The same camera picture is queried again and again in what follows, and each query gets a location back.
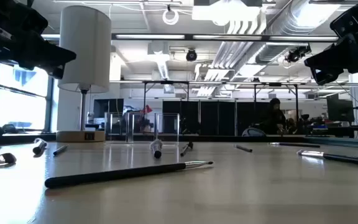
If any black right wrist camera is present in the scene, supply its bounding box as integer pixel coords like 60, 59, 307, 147
329, 0, 358, 38

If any black-handled brush silver ferrule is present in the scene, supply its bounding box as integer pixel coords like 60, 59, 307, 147
296, 149, 358, 167

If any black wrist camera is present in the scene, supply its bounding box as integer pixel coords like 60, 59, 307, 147
0, 0, 49, 35
329, 0, 358, 38

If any white shade table lamp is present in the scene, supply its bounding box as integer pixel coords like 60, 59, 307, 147
55, 5, 112, 143

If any person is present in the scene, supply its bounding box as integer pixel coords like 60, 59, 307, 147
258, 98, 287, 135

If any grey makeup pencil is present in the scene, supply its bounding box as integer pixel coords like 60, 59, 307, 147
234, 144, 254, 154

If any short dark makeup pencil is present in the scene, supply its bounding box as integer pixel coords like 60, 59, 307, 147
52, 144, 69, 156

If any long black-handled liner brush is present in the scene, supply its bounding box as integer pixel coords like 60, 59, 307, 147
44, 160, 214, 189

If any dark office desk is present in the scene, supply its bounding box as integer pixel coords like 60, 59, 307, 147
306, 125, 358, 138

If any silver ventilation duct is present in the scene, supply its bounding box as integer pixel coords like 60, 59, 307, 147
255, 0, 341, 65

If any blue-grey edge rail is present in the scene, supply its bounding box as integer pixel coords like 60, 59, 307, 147
305, 136, 358, 151

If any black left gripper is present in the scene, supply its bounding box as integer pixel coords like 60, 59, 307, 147
0, 29, 76, 79

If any white coiled cable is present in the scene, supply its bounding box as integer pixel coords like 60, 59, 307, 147
162, 8, 180, 26

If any dark screen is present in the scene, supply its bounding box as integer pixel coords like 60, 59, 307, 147
93, 98, 125, 119

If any black ceiling dome camera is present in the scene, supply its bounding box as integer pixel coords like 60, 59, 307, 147
185, 49, 198, 62

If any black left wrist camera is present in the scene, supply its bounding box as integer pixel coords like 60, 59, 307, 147
0, 0, 49, 35

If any black overhead light bar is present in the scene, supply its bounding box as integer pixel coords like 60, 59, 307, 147
110, 33, 341, 42

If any black aluminium table frame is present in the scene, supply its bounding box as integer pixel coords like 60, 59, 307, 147
0, 132, 307, 144

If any white rounded device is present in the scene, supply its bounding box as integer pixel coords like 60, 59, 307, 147
241, 127, 267, 138

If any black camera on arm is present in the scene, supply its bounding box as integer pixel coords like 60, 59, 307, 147
284, 45, 312, 64

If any black computer monitor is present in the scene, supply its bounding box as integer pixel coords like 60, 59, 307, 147
326, 93, 356, 124

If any fluffy black-head brush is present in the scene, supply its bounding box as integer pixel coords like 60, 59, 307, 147
149, 138, 164, 159

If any black partition panel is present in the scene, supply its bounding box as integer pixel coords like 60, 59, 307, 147
162, 100, 273, 136

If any clear acrylic brush organizer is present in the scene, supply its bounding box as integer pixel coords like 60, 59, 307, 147
104, 111, 181, 144

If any black metal gantry frame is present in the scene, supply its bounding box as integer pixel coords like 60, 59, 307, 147
141, 80, 300, 135

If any stubby black powder brush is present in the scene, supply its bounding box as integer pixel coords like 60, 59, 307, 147
32, 138, 48, 156

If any small dark-tipped brush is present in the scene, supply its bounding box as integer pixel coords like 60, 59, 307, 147
180, 141, 195, 157

